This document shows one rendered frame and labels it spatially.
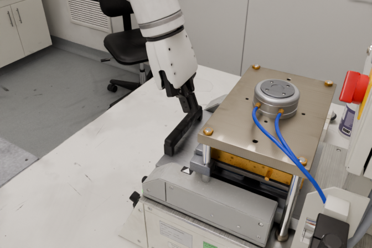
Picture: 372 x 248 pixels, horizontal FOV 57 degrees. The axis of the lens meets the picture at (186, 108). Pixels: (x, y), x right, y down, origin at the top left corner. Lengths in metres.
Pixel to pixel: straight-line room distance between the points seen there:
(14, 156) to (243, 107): 0.76
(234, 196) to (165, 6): 0.35
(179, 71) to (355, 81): 0.31
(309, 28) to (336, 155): 1.44
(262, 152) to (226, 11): 1.89
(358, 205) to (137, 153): 0.70
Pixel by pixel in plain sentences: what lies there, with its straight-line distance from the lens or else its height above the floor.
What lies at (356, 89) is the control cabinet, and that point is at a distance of 0.46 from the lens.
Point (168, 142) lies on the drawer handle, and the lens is 0.70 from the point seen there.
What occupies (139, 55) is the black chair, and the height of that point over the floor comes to 0.48.
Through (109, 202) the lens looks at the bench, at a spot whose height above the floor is 0.75.
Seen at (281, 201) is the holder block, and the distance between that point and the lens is 0.64.
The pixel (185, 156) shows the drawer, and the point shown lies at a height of 0.97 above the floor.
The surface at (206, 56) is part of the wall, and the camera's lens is 2.56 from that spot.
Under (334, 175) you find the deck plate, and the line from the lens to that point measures 0.80.
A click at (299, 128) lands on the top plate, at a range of 0.60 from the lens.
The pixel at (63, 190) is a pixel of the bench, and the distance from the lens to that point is 1.01.
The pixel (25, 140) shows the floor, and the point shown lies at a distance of 2.49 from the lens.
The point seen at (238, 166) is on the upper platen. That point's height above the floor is 1.04.
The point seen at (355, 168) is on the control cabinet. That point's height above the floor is 1.16.
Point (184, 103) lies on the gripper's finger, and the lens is 0.69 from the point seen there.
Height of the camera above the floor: 1.46
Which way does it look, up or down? 35 degrees down
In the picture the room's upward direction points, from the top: straight up
